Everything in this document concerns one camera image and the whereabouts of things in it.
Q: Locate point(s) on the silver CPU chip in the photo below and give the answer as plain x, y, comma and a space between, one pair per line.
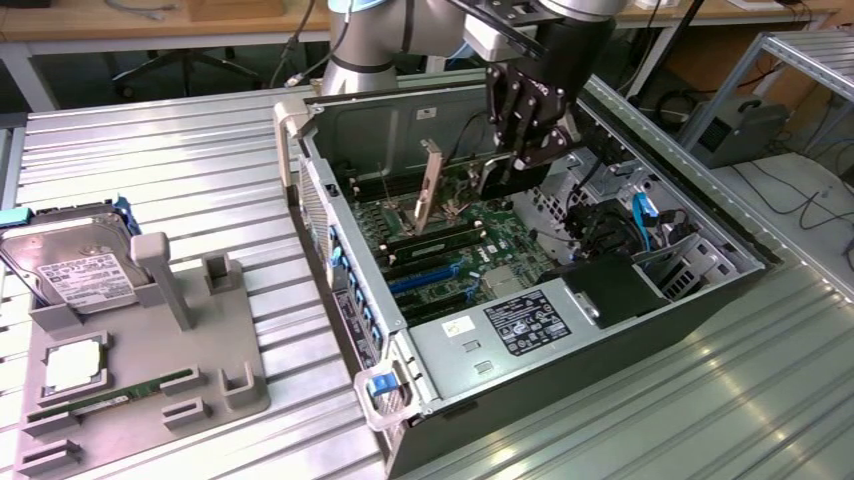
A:
73, 365

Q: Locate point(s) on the bare green RAM stick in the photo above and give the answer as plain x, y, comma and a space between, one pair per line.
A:
113, 397

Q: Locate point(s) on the black graphics card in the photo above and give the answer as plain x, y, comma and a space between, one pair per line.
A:
429, 175

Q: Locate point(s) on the grey power supply unit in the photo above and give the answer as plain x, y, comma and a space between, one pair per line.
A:
467, 360

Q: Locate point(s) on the green motherboard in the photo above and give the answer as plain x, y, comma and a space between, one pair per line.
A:
520, 235

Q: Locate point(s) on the black plastic cover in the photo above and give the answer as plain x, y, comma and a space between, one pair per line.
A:
600, 290

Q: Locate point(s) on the silver disk bay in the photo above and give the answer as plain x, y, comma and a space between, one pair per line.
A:
694, 265

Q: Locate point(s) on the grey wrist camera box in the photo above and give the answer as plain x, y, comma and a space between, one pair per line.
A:
489, 37

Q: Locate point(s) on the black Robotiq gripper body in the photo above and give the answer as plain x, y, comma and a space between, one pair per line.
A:
573, 55

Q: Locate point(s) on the blue expansion slot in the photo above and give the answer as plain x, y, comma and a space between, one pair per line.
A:
423, 280

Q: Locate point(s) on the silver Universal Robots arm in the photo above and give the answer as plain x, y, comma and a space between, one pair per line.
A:
360, 40

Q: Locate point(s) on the black slanted pole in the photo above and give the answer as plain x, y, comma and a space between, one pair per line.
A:
667, 47

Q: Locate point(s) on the silver hard disk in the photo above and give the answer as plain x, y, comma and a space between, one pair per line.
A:
73, 265

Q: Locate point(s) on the blue disk carrier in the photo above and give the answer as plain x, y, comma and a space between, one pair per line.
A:
13, 218

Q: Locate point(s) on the thin metal locking lever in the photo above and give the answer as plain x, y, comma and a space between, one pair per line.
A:
388, 185

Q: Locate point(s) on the perforated metal drive cage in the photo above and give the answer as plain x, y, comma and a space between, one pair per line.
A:
553, 210

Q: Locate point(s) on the grey tower computer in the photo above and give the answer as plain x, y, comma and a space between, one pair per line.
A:
747, 135

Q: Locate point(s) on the black office chair base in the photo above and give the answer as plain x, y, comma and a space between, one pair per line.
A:
189, 62

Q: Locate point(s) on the black fitted RAM stick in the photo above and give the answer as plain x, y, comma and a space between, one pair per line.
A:
433, 248

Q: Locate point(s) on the grey plastic parts rack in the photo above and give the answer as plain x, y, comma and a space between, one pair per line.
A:
146, 360

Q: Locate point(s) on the blue case latch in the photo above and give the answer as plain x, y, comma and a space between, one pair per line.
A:
380, 386

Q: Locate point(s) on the CPU socket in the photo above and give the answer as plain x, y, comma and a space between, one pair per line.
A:
401, 216

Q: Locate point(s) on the open black PC case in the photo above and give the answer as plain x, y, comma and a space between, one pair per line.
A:
600, 360

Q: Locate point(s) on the aluminium slat frame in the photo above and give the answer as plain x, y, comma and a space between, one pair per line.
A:
807, 55

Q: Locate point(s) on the long wooden desk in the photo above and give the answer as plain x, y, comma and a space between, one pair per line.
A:
200, 25

